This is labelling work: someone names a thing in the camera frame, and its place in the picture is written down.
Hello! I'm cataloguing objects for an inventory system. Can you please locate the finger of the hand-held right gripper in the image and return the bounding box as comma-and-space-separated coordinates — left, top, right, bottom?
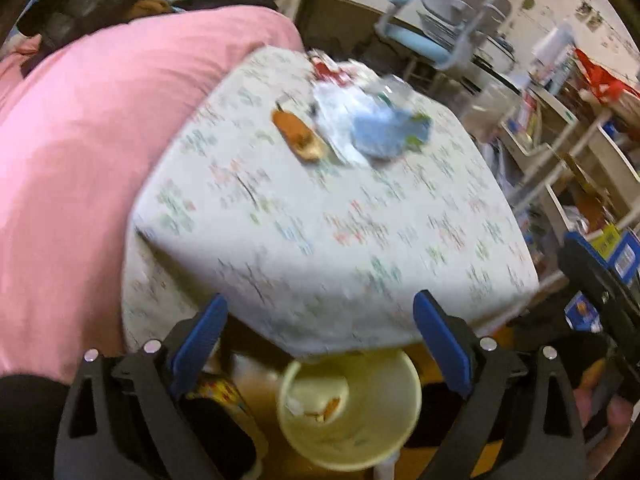
556, 231, 617, 307

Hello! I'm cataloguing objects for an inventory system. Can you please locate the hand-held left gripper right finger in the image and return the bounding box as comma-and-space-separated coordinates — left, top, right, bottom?
413, 290, 588, 480

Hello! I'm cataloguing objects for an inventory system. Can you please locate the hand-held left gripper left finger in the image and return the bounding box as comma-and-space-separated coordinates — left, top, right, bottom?
54, 294, 231, 480

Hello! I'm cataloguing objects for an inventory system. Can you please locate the yellow plastic bin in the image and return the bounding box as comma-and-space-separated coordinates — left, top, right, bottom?
276, 349, 423, 472

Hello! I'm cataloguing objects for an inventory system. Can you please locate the blue snack packet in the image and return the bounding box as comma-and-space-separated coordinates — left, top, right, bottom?
351, 108, 434, 161

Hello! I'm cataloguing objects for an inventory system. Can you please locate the clear plastic bottle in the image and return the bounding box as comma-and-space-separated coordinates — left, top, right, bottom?
364, 74, 417, 112

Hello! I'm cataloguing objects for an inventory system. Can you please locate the large white tissue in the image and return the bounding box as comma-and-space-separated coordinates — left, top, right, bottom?
312, 82, 372, 167

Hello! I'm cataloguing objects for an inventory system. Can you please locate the red wrapper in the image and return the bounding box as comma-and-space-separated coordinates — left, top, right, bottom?
309, 54, 354, 86

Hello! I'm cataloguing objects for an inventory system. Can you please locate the person's right hand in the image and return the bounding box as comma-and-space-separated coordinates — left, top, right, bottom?
574, 373, 639, 468

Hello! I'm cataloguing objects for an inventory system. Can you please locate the yellow blue cardboard box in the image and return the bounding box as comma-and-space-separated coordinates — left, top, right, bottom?
590, 225, 640, 282

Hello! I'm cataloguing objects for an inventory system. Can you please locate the white book rack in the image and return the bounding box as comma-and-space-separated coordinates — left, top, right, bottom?
499, 85, 577, 173
515, 110, 640, 241

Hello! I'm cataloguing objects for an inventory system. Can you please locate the floral tablecloth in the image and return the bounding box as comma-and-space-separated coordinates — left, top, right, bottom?
121, 46, 540, 361

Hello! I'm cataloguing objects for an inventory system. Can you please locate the clear plastic bag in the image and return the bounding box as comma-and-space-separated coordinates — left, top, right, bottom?
470, 82, 522, 137

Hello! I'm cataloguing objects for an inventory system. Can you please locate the red bag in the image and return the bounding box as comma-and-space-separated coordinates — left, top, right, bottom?
574, 49, 640, 107

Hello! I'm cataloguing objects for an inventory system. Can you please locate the pink blanket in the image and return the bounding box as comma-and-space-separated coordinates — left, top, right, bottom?
0, 7, 306, 386

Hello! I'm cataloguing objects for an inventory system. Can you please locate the blue grey desk chair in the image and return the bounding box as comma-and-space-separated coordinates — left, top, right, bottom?
375, 0, 514, 92

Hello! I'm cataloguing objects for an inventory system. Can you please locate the brown fur garment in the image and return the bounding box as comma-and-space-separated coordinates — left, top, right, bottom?
131, 0, 173, 16

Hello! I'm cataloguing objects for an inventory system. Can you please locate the black puffer jacket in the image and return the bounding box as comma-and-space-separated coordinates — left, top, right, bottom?
19, 0, 157, 52

